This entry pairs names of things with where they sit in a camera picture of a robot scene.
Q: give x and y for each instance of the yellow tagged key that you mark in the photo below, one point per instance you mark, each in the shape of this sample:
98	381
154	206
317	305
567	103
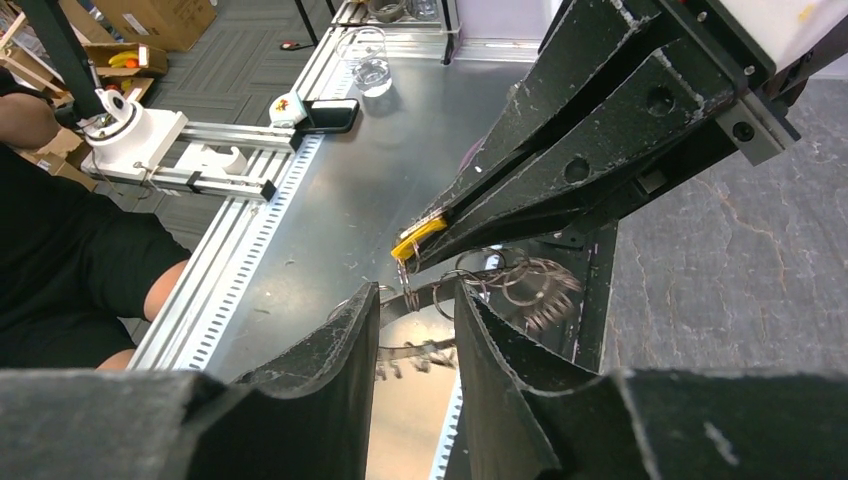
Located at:
413	236

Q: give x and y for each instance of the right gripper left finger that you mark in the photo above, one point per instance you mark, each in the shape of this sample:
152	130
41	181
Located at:
303	415

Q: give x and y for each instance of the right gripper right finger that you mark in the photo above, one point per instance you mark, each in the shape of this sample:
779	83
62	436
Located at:
752	423

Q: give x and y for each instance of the black smartphone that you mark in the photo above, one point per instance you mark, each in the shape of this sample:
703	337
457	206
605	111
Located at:
329	116

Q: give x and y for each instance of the person in black clothes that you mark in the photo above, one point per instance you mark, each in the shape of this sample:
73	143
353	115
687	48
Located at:
74	265

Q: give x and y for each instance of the clear glass cup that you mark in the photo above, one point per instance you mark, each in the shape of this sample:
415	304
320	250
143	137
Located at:
363	51

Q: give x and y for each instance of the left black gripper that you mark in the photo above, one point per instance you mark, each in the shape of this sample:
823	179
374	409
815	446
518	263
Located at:
627	100

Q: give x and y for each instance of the cardboard box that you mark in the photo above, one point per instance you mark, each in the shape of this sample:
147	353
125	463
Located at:
170	25

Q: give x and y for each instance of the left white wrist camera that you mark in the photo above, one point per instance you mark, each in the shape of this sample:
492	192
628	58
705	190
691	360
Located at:
788	30

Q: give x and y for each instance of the aluminium extrusion rail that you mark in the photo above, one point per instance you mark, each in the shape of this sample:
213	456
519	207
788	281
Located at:
199	158

